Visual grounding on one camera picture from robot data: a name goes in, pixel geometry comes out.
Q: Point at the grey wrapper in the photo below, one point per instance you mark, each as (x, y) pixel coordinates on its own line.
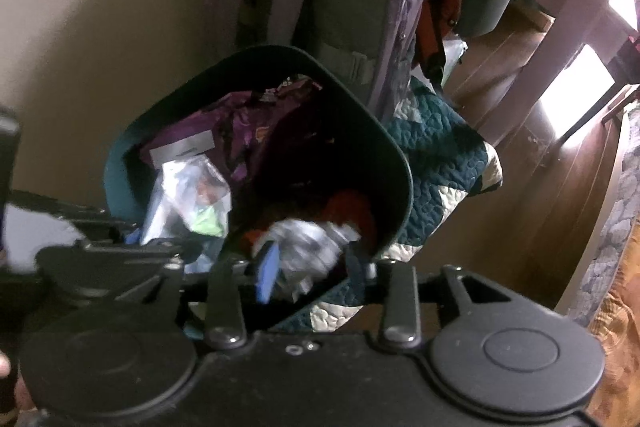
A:
(310, 252)

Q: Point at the floral bed mattress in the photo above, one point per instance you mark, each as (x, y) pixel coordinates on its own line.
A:
(615, 282)

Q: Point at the purple chip bag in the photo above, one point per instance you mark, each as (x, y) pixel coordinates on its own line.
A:
(240, 122)

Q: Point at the dark green trash bin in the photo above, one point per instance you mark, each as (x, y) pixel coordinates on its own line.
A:
(380, 167)

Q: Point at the patchwork quilt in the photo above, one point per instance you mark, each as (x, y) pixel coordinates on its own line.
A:
(445, 167)

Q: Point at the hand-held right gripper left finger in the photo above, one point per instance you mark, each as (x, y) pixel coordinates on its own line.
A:
(267, 272)

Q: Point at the small bin under desk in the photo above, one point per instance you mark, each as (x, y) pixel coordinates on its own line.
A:
(482, 7)

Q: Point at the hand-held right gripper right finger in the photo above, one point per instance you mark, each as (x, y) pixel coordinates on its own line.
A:
(357, 267)

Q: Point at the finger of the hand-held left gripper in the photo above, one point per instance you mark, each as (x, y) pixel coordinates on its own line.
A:
(75, 213)
(100, 267)

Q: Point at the clear plastic bag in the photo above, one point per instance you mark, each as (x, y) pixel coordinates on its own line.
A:
(190, 197)

